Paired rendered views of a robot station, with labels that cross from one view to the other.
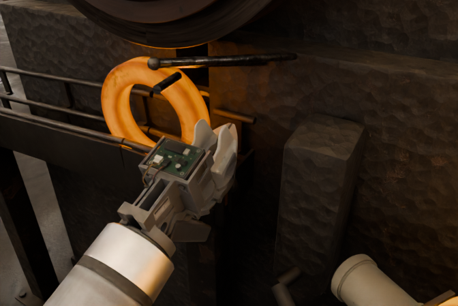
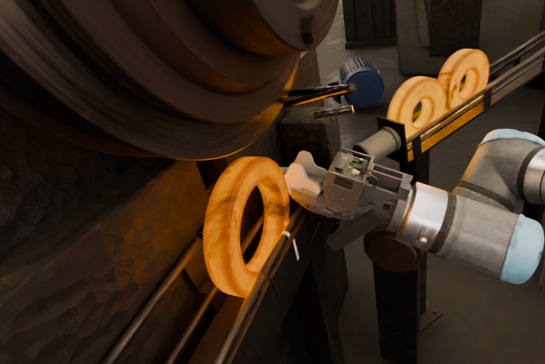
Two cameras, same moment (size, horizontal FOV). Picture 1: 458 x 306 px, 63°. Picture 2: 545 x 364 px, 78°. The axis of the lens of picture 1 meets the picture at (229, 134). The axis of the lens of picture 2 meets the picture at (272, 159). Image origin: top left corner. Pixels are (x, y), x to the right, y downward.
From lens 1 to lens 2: 66 cm
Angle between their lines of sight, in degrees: 74
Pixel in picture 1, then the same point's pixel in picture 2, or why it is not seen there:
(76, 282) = (468, 209)
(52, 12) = not seen: outside the picture
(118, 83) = (238, 217)
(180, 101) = (274, 170)
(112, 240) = (430, 194)
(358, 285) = (376, 145)
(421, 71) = not seen: hidden behind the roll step
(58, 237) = not seen: outside the picture
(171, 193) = (378, 171)
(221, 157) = (314, 171)
